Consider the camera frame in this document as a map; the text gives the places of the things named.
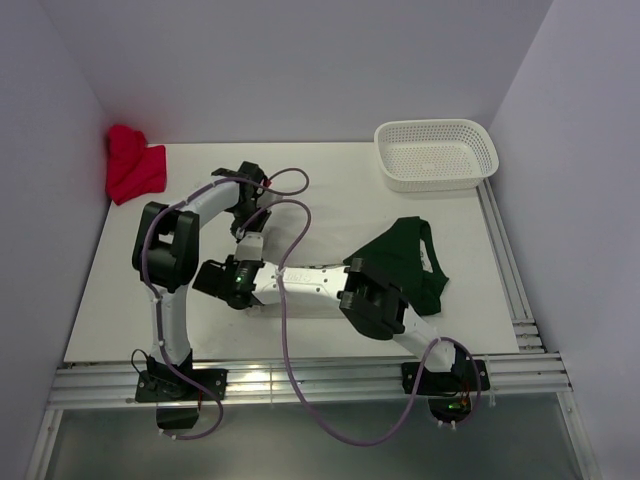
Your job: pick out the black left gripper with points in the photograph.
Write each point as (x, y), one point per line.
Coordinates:
(264, 216)

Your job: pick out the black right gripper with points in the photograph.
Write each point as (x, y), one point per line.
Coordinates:
(232, 263)

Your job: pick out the white printed t-shirt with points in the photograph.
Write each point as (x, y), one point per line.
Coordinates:
(311, 292)

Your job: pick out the dark green t-shirt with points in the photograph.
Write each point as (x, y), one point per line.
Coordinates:
(406, 253)

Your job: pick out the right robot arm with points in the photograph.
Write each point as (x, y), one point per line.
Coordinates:
(374, 306)

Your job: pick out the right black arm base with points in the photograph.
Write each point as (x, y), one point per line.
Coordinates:
(451, 395)

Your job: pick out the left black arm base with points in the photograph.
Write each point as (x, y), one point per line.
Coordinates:
(179, 393)

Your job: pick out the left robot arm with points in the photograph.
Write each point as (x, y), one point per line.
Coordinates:
(166, 255)

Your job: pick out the red t-shirt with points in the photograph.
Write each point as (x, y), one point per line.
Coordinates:
(133, 167)

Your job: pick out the white perforated plastic basket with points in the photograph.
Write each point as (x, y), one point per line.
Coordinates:
(434, 155)

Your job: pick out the aluminium rail frame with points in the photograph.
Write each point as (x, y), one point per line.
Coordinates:
(533, 370)

